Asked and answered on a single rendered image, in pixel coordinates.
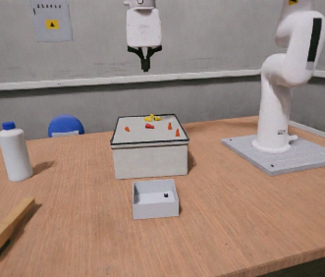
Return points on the white bottle with blue cap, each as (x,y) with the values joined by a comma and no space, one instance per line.
(14,150)

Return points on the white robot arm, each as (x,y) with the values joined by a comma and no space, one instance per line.
(280,72)

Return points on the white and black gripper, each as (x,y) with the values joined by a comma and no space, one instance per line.
(144,30)

